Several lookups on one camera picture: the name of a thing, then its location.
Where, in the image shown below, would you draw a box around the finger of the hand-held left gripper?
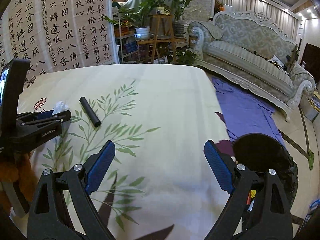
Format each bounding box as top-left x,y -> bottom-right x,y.
19,109 -> 54,123
17,110 -> 72,133

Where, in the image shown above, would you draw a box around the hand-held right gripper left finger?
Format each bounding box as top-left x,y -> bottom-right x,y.
27,140 -> 116,240

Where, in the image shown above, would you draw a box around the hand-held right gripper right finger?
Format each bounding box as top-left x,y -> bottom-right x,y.
204,140 -> 294,240

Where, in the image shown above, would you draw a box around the white plastic wrapper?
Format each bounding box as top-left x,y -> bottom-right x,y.
52,101 -> 69,115

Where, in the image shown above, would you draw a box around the black tube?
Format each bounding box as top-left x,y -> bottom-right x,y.
79,97 -> 101,128

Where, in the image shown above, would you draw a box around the black trash bin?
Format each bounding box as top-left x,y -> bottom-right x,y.
232,133 -> 299,230

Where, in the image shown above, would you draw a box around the purple cloth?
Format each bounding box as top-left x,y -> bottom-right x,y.
211,77 -> 287,150

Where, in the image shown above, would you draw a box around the floral printed sheet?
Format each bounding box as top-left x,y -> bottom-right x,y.
10,64 -> 237,240

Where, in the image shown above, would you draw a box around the green floor object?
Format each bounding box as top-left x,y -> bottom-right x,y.
307,149 -> 315,170

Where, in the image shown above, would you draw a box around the blue plastic bag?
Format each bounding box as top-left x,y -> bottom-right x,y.
309,199 -> 320,215

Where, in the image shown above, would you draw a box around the blue crate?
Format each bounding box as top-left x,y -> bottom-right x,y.
125,42 -> 139,53

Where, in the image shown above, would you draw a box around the grey storage box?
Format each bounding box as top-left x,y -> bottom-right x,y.
304,96 -> 320,122

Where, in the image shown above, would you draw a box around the ornate grey sofa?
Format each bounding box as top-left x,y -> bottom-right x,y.
187,10 -> 317,122

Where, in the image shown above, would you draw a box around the small leafy plant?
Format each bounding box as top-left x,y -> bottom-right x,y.
175,49 -> 198,67

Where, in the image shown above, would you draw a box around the papers on sofa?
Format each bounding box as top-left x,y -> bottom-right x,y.
267,55 -> 288,70

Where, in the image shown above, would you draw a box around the potted plant in white pot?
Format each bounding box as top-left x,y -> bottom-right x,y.
105,1 -> 162,40

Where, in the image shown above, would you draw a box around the wooden plant stand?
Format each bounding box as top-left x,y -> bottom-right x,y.
136,14 -> 188,64

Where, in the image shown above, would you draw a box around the dark cabinet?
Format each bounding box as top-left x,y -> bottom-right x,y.
301,42 -> 320,77

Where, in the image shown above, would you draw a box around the potted plant in dark pot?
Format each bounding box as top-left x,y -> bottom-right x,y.
170,0 -> 197,38

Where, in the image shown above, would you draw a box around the white pleated curtains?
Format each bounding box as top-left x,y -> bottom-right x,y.
221,0 -> 300,40

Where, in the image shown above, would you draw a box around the calligraphy wall hanging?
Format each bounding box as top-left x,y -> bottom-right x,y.
0,0 -> 120,90

